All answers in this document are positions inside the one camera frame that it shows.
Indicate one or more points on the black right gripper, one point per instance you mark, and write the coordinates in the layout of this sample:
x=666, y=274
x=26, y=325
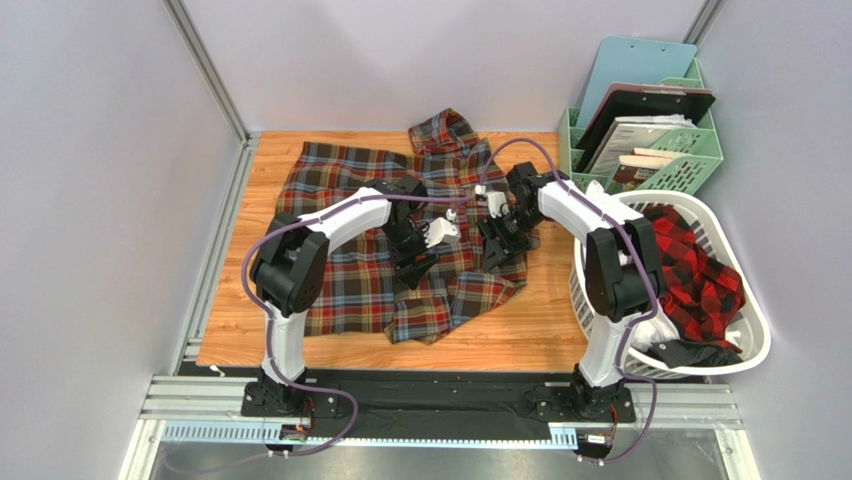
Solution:
x=501, y=241

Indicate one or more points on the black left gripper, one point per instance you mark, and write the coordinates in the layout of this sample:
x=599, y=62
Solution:
x=408, y=269

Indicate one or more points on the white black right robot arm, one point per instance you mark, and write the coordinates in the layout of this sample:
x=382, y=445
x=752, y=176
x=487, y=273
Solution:
x=622, y=265

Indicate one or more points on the brown blue red plaid shirt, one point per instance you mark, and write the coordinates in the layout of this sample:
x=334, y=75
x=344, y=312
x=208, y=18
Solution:
x=361, y=291

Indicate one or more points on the black clipboard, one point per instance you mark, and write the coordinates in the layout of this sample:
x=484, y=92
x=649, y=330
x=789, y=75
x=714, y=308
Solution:
x=693, y=104

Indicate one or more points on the white laundry basket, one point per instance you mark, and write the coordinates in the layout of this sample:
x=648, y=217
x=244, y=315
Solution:
x=749, y=330

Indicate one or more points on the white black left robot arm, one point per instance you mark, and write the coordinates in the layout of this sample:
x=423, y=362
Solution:
x=287, y=266

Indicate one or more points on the white manual booklet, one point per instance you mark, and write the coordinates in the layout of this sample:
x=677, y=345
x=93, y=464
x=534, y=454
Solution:
x=628, y=132

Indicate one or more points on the red black checked shirt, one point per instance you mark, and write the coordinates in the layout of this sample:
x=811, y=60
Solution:
x=703, y=294

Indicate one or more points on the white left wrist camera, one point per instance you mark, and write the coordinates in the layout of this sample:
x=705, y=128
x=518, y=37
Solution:
x=443, y=230

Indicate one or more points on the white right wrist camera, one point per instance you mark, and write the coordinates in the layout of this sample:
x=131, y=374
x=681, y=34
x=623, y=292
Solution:
x=493, y=200

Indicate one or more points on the red white book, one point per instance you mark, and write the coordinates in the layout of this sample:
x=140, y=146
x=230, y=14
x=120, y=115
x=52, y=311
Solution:
x=636, y=168

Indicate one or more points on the light blue clipboard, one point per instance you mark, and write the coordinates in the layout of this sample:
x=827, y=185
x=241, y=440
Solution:
x=631, y=60

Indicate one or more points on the green plastic file organizer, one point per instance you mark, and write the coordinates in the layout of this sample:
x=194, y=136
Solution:
x=701, y=145

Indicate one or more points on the dark grey garment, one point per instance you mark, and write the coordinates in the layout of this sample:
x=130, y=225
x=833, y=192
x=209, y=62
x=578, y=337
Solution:
x=683, y=353

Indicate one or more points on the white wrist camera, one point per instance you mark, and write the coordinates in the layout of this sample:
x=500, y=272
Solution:
x=443, y=230
x=493, y=200

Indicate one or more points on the pink clipboard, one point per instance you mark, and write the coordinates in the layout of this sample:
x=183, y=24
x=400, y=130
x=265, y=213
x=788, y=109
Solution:
x=652, y=88

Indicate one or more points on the white shirt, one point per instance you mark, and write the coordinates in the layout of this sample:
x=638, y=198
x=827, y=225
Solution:
x=660, y=328

